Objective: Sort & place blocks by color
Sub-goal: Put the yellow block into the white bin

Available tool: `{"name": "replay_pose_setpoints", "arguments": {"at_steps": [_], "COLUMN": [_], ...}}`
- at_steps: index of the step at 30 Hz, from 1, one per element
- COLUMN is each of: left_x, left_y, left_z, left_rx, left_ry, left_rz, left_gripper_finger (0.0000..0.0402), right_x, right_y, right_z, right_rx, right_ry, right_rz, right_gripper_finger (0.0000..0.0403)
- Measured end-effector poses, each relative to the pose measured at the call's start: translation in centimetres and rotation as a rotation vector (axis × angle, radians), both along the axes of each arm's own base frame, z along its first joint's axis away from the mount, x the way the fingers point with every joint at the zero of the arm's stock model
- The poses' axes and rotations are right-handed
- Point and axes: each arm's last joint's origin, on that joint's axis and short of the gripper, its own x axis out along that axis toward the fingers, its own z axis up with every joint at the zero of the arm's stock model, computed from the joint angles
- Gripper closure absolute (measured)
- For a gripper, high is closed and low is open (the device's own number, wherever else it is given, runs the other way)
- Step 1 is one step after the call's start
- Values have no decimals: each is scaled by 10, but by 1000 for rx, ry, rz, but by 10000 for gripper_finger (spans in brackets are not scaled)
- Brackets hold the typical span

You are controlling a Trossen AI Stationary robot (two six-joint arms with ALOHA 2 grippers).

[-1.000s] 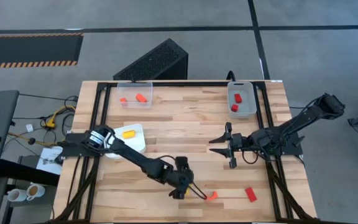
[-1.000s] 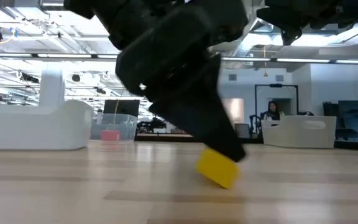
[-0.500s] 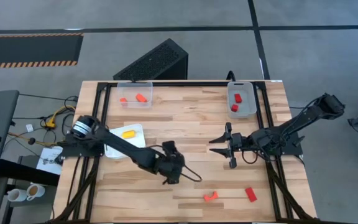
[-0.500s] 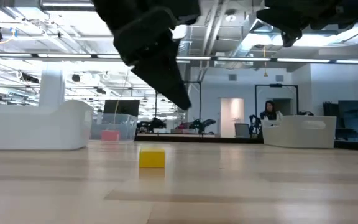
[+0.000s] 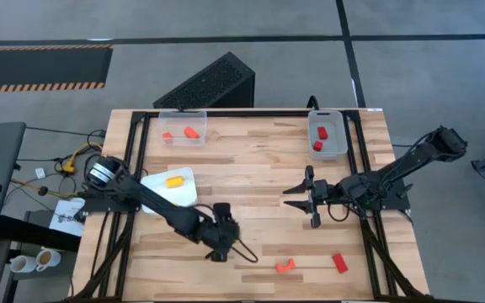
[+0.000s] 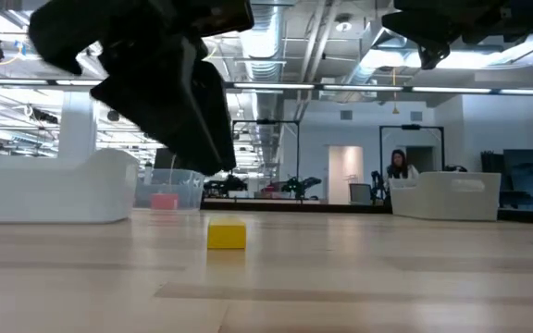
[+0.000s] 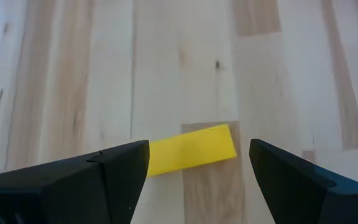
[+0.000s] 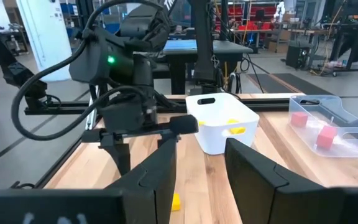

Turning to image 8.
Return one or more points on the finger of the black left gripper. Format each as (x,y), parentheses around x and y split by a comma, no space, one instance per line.
(163,140)
(118,155)

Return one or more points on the dark grey desk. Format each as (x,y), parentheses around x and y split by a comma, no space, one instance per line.
(222,49)

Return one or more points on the white column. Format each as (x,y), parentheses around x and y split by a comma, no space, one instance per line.
(45,37)

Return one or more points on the person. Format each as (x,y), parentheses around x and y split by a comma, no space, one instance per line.
(353,34)

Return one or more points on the yellow rounded block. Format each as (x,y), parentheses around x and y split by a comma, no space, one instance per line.
(237,130)

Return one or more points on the red storage shelving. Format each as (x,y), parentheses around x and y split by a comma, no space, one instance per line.
(250,15)

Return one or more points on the yellow wedge block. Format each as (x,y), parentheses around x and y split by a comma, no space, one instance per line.
(201,123)

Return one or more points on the small orange block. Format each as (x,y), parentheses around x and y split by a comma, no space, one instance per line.
(299,119)

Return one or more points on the black floor box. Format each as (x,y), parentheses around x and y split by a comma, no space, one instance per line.
(297,56)

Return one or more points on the blue screen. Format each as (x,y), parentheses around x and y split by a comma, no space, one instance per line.
(180,45)

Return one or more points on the clear bin for orange blocks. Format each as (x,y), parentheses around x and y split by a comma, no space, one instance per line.
(346,146)

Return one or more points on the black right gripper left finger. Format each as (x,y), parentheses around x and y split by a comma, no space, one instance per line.
(120,205)

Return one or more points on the long yellow bar block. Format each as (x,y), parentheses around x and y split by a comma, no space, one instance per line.
(176,202)

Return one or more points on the white plastic bin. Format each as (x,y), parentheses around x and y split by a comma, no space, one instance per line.
(216,137)

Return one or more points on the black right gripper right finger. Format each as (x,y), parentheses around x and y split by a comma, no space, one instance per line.
(275,199)

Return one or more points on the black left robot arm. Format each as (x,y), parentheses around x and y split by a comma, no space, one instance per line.
(204,46)

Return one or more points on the wooden workbench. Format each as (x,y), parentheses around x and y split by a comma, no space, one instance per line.
(291,31)

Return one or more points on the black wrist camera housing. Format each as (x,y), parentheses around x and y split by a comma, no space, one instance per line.
(85,62)

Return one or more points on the black hazard-striped floor mat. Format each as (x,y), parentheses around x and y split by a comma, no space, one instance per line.
(287,82)

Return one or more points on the orange bar block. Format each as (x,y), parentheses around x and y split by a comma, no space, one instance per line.
(326,137)

